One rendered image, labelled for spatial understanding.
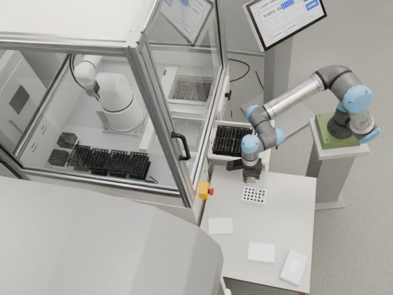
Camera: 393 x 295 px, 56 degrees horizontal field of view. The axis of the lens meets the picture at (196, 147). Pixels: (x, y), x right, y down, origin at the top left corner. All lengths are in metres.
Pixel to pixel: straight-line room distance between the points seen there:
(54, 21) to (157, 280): 0.81
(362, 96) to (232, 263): 0.99
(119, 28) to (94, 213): 0.53
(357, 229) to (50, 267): 2.29
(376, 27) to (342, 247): 2.33
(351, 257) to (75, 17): 2.30
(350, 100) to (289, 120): 1.65
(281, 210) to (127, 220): 1.19
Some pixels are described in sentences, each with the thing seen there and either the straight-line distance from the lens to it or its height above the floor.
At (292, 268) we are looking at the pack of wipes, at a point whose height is 0.81.
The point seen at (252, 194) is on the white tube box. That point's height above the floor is 0.77.
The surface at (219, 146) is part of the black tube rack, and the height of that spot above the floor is 0.90.
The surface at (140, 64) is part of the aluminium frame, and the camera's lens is 1.06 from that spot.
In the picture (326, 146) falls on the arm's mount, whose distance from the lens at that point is 2.22.
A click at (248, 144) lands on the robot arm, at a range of 1.56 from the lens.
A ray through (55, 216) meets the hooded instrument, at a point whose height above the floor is 1.78.
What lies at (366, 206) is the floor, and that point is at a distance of 2.99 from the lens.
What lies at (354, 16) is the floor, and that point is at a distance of 4.35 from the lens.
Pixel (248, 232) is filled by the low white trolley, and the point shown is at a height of 0.76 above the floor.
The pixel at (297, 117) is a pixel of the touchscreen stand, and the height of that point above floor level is 0.03.
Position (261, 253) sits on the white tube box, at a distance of 1.90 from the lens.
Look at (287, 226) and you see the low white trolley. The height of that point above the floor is 0.76.
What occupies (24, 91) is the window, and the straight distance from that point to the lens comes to 1.45.
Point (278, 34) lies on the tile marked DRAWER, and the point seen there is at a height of 1.00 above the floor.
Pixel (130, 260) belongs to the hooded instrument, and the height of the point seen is 1.74.
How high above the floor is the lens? 2.63
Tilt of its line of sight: 56 degrees down
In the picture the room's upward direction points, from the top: 14 degrees counter-clockwise
